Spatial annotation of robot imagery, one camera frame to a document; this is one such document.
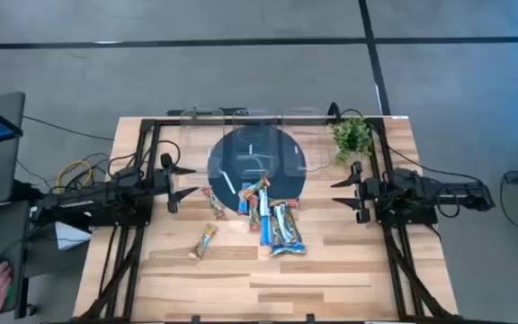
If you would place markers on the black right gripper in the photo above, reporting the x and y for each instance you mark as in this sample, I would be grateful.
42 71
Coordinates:
367 189

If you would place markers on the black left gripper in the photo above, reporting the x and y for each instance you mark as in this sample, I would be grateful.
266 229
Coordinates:
171 189

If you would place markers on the orange green granola bar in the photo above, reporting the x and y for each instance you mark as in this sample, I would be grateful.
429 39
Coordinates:
254 186
203 241

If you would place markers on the blue purple raisin bar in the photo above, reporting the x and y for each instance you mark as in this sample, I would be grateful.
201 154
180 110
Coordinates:
295 238

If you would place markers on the white blue bar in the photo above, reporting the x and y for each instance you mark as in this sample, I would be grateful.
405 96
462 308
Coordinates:
264 202

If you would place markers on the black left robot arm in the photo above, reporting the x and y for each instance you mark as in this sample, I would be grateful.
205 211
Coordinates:
106 195

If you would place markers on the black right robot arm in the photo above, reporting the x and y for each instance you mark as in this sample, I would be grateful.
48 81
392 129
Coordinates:
421 184

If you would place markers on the white tape strip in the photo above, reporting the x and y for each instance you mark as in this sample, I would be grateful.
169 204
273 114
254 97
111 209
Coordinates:
251 150
228 182

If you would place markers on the small green potted plant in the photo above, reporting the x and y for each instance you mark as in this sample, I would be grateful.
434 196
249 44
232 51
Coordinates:
351 137

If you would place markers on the round dark blue placemat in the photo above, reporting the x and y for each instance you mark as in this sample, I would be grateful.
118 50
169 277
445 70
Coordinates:
281 189

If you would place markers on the white box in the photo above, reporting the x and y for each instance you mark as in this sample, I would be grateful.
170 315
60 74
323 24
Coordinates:
70 236

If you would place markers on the black metal table frame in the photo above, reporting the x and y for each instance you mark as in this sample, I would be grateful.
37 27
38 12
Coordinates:
164 122

